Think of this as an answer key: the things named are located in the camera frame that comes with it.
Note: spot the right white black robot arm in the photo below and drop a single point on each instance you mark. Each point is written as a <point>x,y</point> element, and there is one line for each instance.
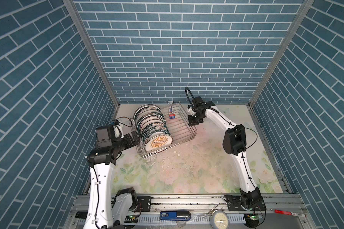
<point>234,144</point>

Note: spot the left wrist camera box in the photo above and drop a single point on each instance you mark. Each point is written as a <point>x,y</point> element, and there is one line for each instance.
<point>106,134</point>

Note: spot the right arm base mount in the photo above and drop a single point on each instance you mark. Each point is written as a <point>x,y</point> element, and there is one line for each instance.
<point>240,203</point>

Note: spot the orange sunburst pattern plate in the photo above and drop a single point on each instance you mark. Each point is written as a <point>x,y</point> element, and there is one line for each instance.
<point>157,142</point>

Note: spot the green rim white plate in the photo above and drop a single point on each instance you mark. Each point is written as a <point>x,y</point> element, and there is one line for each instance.
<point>154,130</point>

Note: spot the rear plates stack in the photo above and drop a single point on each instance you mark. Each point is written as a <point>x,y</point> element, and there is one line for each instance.
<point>146,113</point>

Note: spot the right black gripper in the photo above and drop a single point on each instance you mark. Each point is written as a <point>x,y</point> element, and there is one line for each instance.
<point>191,122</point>

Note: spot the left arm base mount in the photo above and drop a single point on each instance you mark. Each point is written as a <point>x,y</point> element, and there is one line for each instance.
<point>143,204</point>

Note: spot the round white clock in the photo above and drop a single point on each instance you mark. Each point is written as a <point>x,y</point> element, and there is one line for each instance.
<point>219,220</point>

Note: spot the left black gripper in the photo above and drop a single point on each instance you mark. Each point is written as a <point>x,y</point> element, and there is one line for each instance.
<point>129,143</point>

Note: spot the red white marker pen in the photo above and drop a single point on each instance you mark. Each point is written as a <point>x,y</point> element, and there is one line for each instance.
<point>290,213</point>

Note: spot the metal wire dish rack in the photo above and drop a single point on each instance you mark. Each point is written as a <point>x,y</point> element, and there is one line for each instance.
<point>179,130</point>

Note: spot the blue black device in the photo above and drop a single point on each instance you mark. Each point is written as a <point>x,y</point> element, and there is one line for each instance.
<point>177,215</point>

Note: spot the black remote control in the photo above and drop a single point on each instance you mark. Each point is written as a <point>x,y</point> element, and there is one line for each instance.
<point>81,215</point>

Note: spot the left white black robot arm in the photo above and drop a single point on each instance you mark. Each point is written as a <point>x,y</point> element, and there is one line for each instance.
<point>103,212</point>

